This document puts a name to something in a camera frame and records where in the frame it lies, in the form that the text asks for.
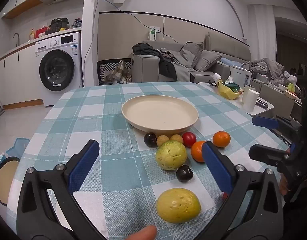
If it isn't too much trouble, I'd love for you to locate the grey jacket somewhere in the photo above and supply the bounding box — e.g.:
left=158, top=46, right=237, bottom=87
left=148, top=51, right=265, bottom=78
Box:
left=169, top=51, right=195, bottom=83

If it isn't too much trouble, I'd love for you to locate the white kitchen counter cabinet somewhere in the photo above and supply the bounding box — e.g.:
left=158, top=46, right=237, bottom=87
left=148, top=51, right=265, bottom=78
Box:
left=0, top=41, right=45, bottom=109

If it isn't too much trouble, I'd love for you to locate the white green wall device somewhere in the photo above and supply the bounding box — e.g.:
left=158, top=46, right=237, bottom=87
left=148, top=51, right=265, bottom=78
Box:
left=149, top=26, right=161, bottom=41

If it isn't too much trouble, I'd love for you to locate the grey clothes heap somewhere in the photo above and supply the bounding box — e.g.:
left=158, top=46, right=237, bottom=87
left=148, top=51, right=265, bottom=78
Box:
left=244, top=58, right=285, bottom=88

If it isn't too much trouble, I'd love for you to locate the blue bag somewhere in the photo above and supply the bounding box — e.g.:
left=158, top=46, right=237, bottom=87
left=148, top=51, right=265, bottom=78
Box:
left=0, top=137, right=30, bottom=170

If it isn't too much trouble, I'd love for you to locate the orange mandarin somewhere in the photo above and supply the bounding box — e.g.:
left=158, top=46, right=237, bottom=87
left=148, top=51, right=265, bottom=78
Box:
left=213, top=131, right=231, bottom=147
left=191, top=141, right=206, bottom=163

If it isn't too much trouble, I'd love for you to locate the person's right hand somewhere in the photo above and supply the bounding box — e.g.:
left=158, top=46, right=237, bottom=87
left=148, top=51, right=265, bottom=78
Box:
left=279, top=172, right=290, bottom=196

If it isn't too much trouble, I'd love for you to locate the grey sofa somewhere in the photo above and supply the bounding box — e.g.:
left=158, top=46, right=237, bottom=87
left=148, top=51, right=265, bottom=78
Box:
left=132, top=31, right=251, bottom=83

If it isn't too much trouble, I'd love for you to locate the dark clothes pile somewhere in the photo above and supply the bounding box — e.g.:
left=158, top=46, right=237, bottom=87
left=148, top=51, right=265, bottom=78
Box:
left=132, top=43, right=178, bottom=79

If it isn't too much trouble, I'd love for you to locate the person's left hand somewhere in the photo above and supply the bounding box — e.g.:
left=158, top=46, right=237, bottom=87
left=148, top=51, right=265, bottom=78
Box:
left=125, top=225, right=158, bottom=240

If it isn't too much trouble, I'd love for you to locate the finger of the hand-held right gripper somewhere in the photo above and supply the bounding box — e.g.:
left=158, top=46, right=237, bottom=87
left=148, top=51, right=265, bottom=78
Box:
left=249, top=142, right=298, bottom=167
left=252, top=116, right=301, bottom=137

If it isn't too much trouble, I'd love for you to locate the green yellow guava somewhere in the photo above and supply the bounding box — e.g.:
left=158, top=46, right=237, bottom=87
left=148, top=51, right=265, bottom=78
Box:
left=156, top=140, right=188, bottom=171

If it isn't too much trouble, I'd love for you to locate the grey pillow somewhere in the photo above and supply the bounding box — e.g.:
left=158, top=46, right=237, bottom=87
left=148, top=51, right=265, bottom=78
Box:
left=180, top=42, right=204, bottom=68
left=195, top=50, right=223, bottom=72

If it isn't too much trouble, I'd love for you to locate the yellow bag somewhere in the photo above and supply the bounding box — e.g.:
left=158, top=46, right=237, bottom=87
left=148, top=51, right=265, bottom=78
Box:
left=217, top=81, right=244, bottom=99

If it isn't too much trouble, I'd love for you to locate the plaid cloth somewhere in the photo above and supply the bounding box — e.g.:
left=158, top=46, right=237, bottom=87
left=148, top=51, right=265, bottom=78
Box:
left=105, top=60, right=132, bottom=84

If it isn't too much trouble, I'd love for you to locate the white cup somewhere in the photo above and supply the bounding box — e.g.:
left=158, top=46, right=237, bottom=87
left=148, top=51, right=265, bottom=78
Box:
left=242, top=89, right=260, bottom=113

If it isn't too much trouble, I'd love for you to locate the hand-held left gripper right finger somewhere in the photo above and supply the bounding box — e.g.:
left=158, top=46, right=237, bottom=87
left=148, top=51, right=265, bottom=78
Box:
left=194, top=141, right=284, bottom=240

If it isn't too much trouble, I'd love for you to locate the red box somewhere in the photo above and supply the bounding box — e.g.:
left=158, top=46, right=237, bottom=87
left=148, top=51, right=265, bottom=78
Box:
left=35, top=27, right=50, bottom=38

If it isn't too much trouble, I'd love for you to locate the cream round plate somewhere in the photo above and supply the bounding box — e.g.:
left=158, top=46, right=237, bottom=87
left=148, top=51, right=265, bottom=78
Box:
left=121, top=95, right=199, bottom=134

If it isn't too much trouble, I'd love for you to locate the dark purple plum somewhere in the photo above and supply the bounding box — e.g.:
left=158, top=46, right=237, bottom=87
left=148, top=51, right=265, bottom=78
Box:
left=176, top=165, right=194, bottom=182
left=144, top=132, right=158, bottom=147

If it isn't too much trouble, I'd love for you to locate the white washing machine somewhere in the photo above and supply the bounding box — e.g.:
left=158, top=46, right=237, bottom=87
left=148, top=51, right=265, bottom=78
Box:
left=35, top=32, right=83, bottom=107

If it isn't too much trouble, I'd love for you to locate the light blue blanket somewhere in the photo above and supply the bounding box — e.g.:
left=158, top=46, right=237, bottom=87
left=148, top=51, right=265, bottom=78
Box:
left=220, top=57, right=244, bottom=68

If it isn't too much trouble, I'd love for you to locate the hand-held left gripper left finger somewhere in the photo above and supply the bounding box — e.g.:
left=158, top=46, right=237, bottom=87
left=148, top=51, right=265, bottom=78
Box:
left=16, top=139, right=109, bottom=240

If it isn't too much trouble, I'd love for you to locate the white side table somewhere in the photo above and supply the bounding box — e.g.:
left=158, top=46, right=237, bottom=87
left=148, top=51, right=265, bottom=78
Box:
left=198, top=81, right=274, bottom=117

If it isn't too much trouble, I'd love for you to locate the black cooker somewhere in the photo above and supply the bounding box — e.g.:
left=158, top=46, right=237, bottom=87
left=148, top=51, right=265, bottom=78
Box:
left=45, top=17, right=70, bottom=34

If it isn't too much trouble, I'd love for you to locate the white wall cabinet wooden underside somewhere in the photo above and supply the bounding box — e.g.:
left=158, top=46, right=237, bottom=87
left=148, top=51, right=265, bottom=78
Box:
left=1, top=0, right=42, bottom=19

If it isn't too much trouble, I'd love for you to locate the round wooden stool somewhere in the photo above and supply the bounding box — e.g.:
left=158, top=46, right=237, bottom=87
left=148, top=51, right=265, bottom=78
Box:
left=0, top=156, right=20, bottom=207

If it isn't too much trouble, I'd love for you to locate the red cherry tomato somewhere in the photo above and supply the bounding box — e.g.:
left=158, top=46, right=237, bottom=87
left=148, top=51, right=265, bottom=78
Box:
left=182, top=132, right=197, bottom=147

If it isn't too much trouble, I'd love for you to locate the white pitcher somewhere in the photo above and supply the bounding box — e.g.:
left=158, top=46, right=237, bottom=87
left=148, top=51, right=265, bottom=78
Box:
left=230, top=66, right=253, bottom=90

